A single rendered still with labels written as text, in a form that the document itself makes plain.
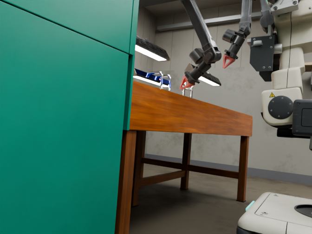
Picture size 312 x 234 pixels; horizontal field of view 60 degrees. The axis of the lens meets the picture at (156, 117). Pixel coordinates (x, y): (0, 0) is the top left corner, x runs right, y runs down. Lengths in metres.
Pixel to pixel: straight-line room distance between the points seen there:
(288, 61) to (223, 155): 3.05
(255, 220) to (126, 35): 0.84
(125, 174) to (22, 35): 0.59
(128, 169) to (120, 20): 0.53
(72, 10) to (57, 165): 0.41
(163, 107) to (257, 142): 3.08
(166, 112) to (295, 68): 0.59
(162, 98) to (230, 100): 3.15
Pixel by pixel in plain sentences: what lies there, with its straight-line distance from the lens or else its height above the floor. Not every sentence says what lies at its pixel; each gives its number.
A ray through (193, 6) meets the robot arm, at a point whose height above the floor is 1.22.
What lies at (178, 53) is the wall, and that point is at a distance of 4.79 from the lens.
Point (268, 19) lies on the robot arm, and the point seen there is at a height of 1.24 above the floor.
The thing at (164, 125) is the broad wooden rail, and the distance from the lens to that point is 1.21.
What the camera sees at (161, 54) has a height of 1.06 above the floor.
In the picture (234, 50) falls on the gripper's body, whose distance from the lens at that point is 1.72.
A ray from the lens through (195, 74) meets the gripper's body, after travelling 1.45.
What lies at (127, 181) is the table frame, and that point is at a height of 0.38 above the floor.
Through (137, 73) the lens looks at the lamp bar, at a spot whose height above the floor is 1.06.
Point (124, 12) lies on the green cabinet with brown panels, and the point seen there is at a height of 0.97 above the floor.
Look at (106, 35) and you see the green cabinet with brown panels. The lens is 0.88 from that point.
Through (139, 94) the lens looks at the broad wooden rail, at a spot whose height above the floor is 0.72.
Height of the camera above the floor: 0.60
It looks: 2 degrees up
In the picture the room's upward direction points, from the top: 4 degrees clockwise
